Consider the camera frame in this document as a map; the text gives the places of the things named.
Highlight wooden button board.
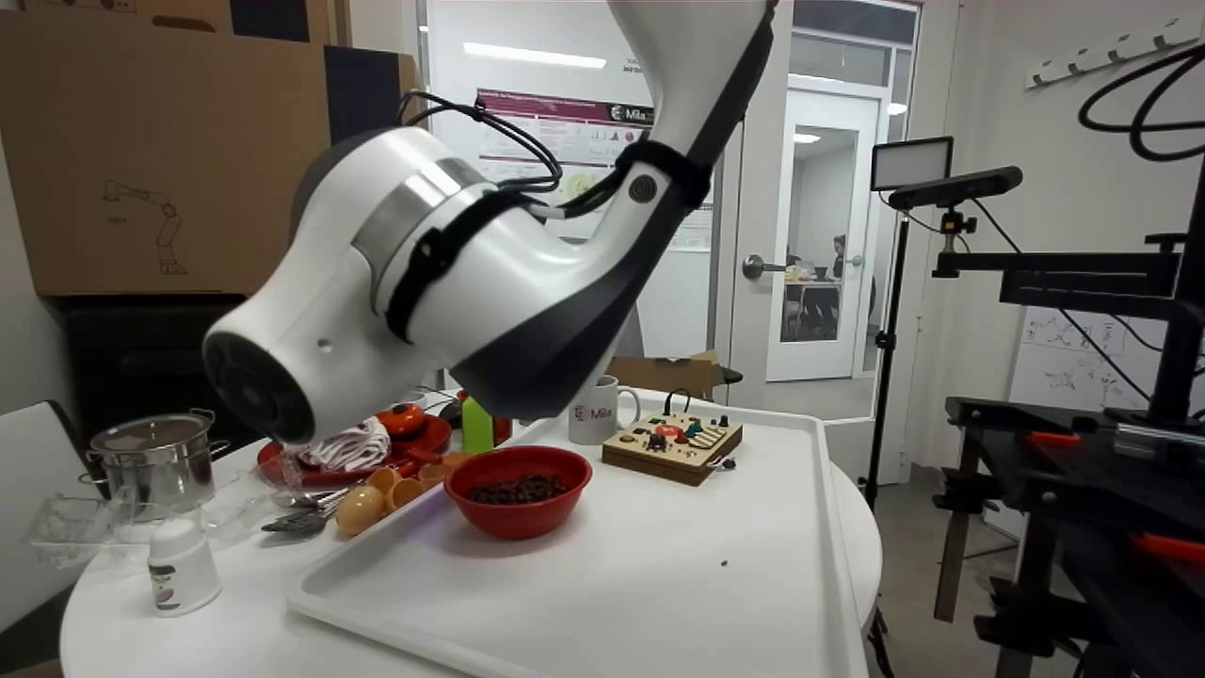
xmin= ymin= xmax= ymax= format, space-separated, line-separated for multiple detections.
xmin=598 ymin=402 xmax=748 ymax=490

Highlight red bowl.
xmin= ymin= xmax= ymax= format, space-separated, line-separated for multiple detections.
xmin=440 ymin=440 xmax=598 ymax=547

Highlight white mug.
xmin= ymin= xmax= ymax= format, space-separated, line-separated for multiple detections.
xmin=564 ymin=375 xmax=643 ymax=450

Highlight green plastic bottle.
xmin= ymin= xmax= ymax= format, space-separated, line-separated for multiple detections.
xmin=456 ymin=391 xmax=497 ymax=460

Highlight dark coffee beans pile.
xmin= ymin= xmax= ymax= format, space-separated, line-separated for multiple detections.
xmin=463 ymin=470 xmax=569 ymax=510

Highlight white glass door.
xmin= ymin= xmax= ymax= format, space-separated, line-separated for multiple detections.
xmin=737 ymin=85 xmax=894 ymax=385

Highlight white plastic tray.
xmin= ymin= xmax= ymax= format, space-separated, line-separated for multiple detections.
xmin=284 ymin=402 xmax=875 ymax=678

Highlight black light stand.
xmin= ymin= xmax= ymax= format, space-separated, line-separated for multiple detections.
xmin=860 ymin=185 xmax=914 ymax=510

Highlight metal utensils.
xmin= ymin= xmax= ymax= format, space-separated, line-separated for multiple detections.
xmin=258 ymin=485 xmax=352 ymax=544

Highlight black light panel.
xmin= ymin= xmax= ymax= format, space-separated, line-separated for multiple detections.
xmin=870 ymin=132 xmax=961 ymax=196

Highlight black cabinet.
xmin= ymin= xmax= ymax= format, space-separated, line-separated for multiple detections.
xmin=53 ymin=287 xmax=307 ymax=457

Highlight small salt shaker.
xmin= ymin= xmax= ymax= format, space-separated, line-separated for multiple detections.
xmin=145 ymin=516 xmax=227 ymax=622

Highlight large brown cardboard box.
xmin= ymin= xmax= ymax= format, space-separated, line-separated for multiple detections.
xmin=0 ymin=8 xmax=438 ymax=300

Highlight black perforated workbench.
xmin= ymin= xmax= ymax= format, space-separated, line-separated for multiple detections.
xmin=930 ymin=391 xmax=1205 ymax=678

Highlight clear plastic container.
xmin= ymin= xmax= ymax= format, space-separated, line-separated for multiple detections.
xmin=27 ymin=479 xmax=156 ymax=573

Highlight wall poster maroon header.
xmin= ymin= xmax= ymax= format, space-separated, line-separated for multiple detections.
xmin=475 ymin=85 xmax=666 ymax=204

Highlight black stereo camera on mount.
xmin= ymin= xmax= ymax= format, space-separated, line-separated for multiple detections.
xmin=884 ymin=161 xmax=1028 ymax=243

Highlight orange handled clamp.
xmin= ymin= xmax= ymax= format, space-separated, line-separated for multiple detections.
xmin=1026 ymin=426 xmax=1094 ymax=460
xmin=1124 ymin=528 xmax=1205 ymax=573

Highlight black camera rig arm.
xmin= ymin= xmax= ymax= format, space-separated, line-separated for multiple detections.
xmin=930 ymin=231 xmax=1205 ymax=434

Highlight thick black hose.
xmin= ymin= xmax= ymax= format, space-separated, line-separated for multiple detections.
xmin=1075 ymin=43 xmax=1205 ymax=167

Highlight white coat hook rail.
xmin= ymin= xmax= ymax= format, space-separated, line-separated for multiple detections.
xmin=1026 ymin=8 xmax=1205 ymax=93

